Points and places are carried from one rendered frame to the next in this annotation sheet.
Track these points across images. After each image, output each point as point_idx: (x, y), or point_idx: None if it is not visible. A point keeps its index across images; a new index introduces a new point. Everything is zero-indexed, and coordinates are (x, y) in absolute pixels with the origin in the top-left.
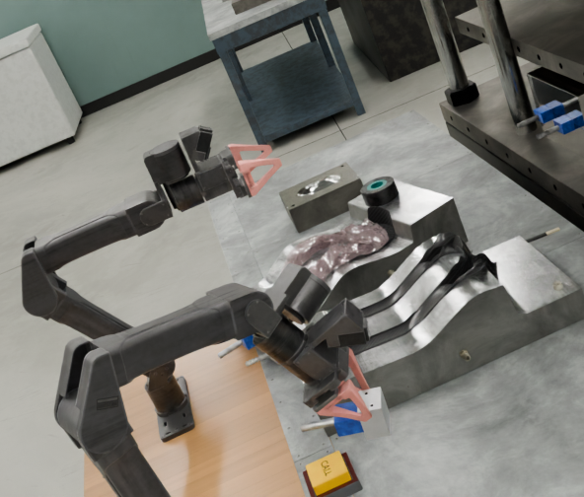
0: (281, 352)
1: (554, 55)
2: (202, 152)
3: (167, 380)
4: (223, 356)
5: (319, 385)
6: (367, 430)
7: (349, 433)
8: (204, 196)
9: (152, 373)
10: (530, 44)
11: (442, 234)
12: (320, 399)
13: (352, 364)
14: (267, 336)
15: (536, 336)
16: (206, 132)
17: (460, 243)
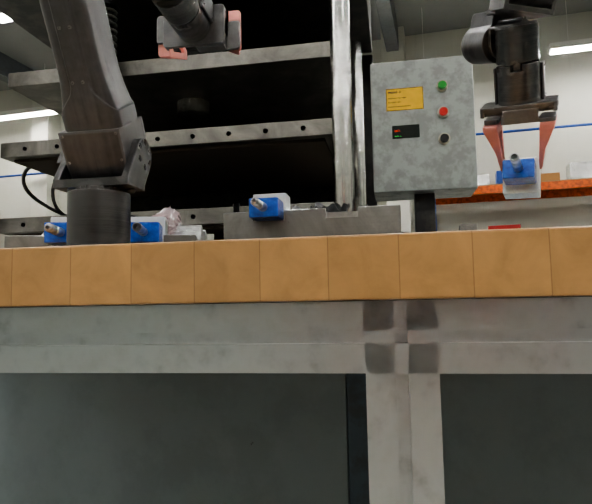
0: (539, 46)
1: (187, 209)
2: None
3: (145, 182)
4: (141, 229)
5: (547, 98)
6: (539, 180)
7: (535, 177)
8: (198, 13)
9: (138, 153)
10: (146, 211)
11: (292, 206)
12: (545, 115)
13: (502, 129)
14: (553, 13)
15: None
16: None
17: (321, 206)
